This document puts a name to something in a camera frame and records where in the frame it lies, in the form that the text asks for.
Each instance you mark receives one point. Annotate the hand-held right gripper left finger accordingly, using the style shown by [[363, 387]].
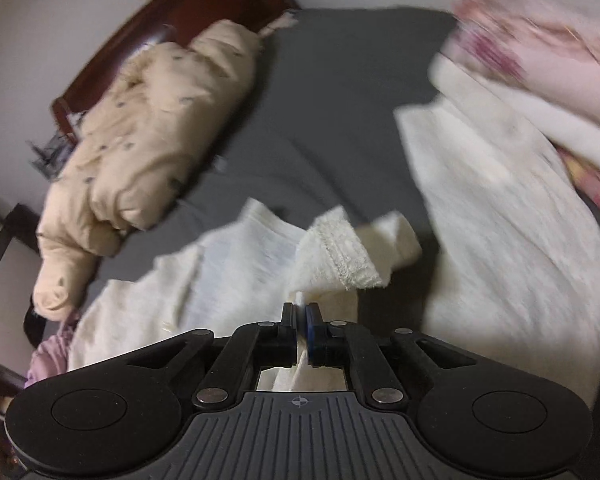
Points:
[[289, 335]]

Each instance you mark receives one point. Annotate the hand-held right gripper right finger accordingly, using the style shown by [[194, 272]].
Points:
[[311, 332]]

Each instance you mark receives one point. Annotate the white fuzzy cardigan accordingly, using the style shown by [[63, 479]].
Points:
[[480, 260]]

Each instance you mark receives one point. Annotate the stack of folded pink clothes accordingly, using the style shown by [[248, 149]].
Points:
[[555, 120]]

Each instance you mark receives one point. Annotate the grey bed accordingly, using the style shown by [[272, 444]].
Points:
[[330, 110]]

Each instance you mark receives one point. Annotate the pink ribbed garment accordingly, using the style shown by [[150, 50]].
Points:
[[50, 355]]

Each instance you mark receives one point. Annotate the beige heart-print duvet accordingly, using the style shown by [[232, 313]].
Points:
[[155, 135]]

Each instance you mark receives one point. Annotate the cream grey striped wardrobe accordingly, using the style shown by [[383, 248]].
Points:
[[10, 280]]

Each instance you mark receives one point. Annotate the pink yellow patterned cloth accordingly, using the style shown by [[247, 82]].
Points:
[[595, 185]]

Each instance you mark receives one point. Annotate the dark wooden headboard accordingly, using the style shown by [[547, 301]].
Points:
[[180, 15]]

